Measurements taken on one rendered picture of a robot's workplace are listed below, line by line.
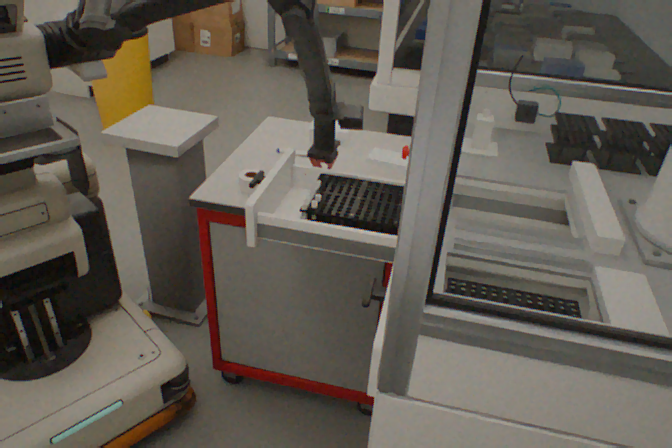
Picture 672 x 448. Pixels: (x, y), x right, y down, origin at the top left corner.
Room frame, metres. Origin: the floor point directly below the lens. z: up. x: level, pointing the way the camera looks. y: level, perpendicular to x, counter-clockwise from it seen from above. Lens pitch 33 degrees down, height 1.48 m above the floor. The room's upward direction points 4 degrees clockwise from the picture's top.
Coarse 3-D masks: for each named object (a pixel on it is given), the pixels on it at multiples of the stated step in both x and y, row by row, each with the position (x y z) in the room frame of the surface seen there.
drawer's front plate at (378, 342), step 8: (384, 304) 0.63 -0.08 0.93; (384, 312) 0.62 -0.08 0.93; (384, 320) 0.60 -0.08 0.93; (384, 328) 0.58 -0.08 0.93; (376, 336) 0.56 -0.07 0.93; (376, 344) 0.55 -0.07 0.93; (376, 352) 0.54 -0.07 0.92; (376, 360) 0.54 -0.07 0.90; (376, 368) 0.54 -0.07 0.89; (368, 384) 0.54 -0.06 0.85; (368, 392) 0.54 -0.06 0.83
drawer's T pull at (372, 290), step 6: (372, 282) 0.71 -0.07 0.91; (366, 288) 0.69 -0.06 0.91; (372, 288) 0.69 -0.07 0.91; (378, 288) 0.69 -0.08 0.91; (384, 288) 0.69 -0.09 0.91; (366, 294) 0.67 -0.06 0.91; (372, 294) 0.68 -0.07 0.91; (378, 294) 0.68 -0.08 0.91; (384, 294) 0.68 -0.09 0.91; (366, 300) 0.66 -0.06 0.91; (378, 300) 0.67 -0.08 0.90; (384, 300) 0.67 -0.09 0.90; (366, 306) 0.65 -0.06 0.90
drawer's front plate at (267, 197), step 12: (288, 156) 1.14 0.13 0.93; (276, 168) 1.08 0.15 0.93; (288, 168) 1.14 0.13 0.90; (264, 180) 1.02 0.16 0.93; (276, 180) 1.05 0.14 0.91; (288, 180) 1.14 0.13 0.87; (264, 192) 0.98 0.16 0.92; (276, 192) 1.05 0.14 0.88; (252, 204) 0.91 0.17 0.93; (264, 204) 0.97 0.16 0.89; (276, 204) 1.05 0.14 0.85; (252, 216) 0.91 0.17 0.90; (252, 228) 0.91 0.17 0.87; (252, 240) 0.91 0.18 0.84
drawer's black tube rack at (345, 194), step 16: (336, 176) 1.11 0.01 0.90; (320, 192) 1.03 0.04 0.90; (336, 192) 1.03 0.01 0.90; (352, 192) 1.04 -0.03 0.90; (368, 192) 1.05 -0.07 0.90; (384, 192) 1.05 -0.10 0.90; (400, 192) 1.06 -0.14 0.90; (320, 208) 0.96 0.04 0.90; (336, 208) 0.96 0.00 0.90; (352, 208) 0.97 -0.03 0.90; (368, 208) 0.98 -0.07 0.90; (384, 208) 0.98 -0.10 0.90; (400, 208) 0.98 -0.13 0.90; (336, 224) 0.95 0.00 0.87; (352, 224) 0.94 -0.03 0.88; (368, 224) 0.96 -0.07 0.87; (384, 224) 0.91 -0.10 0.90
